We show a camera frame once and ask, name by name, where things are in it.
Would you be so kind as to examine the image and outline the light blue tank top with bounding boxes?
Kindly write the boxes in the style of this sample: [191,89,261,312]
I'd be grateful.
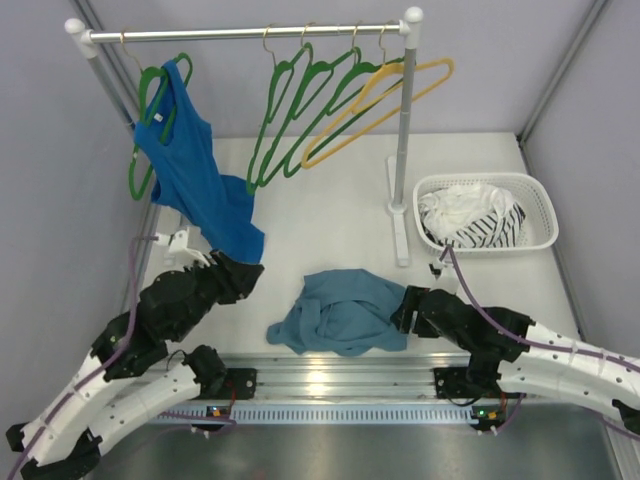
[266,269,408,357]

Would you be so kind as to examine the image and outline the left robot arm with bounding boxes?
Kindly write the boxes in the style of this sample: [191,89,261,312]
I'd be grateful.
[6,251,264,479]

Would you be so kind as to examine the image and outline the royal blue tank top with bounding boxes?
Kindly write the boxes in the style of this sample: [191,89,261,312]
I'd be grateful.
[134,60,265,264]

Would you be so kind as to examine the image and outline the yellow hanger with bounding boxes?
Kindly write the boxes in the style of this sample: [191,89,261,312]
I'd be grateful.
[299,23,456,170]

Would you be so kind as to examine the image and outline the green hanger with blue top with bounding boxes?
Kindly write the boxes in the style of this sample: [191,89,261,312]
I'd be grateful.
[120,32,193,201]

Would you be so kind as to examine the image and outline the white clothes in basket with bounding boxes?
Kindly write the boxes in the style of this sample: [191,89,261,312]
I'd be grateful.
[417,183,517,233]

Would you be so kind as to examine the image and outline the striped garment in basket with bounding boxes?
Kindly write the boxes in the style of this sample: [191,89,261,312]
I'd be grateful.
[420,204,526,249]

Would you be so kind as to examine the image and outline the silver clothes rack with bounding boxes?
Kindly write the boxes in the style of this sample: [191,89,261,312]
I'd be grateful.
[64,6,424,267]

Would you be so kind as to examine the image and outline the white plastic laundry basket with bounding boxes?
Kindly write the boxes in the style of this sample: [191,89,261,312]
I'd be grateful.
[412,173,559,256]

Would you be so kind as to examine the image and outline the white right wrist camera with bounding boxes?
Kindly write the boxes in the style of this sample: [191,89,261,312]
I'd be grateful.
[429,245,457,280]

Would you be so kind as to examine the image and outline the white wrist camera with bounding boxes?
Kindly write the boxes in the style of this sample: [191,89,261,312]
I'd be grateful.
[429,245,457,280]
[154,225,210,267]

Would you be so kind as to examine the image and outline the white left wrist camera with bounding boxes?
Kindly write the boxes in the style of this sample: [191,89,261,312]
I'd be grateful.
[154,225,210,267]

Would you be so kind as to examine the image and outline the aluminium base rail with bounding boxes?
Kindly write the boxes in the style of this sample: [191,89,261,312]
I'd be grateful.
[84,352,621,426]

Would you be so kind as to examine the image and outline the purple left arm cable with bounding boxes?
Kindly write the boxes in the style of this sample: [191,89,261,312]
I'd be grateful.
[9,233,239,479]

